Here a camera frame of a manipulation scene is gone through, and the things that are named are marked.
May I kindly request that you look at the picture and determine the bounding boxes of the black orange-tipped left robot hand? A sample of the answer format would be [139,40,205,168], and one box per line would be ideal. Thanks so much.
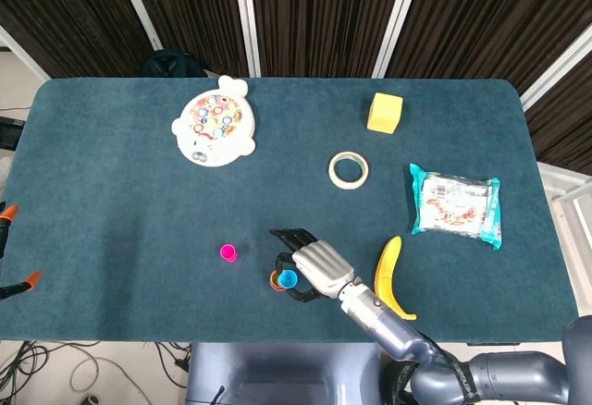
[0,203,43,303]

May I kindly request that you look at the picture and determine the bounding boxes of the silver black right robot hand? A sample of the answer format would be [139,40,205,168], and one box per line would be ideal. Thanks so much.
[268,227,358,305]

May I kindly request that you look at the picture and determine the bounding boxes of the yellow banana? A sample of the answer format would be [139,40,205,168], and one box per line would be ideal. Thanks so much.
[373,235,418,322]

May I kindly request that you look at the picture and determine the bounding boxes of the beige masking tape roll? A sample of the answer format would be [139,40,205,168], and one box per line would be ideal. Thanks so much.
[327,151,370,190]

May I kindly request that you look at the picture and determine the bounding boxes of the blue-grey robot torso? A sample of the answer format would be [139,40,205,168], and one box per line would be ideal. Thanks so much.
[186,342,384,405]

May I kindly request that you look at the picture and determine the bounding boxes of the blue felt table cover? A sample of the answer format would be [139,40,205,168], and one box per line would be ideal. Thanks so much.
[0,77,582,346]

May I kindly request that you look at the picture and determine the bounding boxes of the black trash bag bin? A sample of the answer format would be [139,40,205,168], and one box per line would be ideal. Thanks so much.
[381,358,426,405]

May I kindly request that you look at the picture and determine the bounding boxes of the teal snack packet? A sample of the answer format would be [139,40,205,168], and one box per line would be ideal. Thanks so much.
[409,162,503,252]

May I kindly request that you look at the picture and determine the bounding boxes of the black box device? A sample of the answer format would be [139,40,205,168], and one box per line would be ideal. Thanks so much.
[0,116,25,151]

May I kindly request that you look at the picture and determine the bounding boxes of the yellow sponge block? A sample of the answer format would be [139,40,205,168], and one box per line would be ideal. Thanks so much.
[366,92,404,136]

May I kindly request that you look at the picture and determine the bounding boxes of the white fishing game toy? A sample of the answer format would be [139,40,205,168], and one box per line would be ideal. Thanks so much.
[170,75,257,168]

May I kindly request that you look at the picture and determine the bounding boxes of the white metal rack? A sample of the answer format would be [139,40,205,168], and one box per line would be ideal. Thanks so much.
[536,162,592,304]

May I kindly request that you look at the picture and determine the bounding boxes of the dark brown slatted partition panel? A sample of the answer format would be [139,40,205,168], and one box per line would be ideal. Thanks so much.
[386,0,592,96]
[524,51,592,176]
[124,0,251,78]
[247,0,411,79]
[0,0,156,80]

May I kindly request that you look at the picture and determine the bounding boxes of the black backpack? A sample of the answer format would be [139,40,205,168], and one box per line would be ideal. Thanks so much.
[141,49,209,80]

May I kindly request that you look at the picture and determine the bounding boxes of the black tangled floor cables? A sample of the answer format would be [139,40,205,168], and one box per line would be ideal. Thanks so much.
[0,340,101,395]

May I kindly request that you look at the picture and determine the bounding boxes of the white floor cable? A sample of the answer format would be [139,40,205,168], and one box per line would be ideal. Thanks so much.
[68,356,154,405]

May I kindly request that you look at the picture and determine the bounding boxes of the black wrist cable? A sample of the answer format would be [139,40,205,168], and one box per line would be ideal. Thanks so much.
[414,334,463,378]

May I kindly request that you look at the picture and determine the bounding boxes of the black floor cables with plug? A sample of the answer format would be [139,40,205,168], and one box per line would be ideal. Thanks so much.
[154,341,193,390]

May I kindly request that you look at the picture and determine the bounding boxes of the black velcro arm strap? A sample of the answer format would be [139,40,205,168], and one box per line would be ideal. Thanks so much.
[455,357,477,399]

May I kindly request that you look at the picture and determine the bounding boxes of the white partition frame post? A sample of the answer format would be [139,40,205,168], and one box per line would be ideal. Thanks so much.
[230,0,263,78]
[0,24,51,80]
[110,0,164,51]
[372,0,427,79]
[520,32,592,111]

